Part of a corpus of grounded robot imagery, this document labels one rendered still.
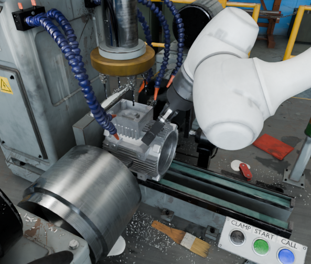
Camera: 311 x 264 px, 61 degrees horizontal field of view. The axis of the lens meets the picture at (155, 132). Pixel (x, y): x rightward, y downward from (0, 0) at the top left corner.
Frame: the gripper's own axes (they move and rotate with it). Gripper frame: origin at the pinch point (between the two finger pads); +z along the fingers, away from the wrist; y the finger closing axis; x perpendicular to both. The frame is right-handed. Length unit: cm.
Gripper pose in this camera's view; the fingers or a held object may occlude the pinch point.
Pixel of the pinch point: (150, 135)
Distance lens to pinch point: 79.3
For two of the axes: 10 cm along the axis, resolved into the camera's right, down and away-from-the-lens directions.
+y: -4.4, 5.4, -7.2
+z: -4.5, 5.6, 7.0
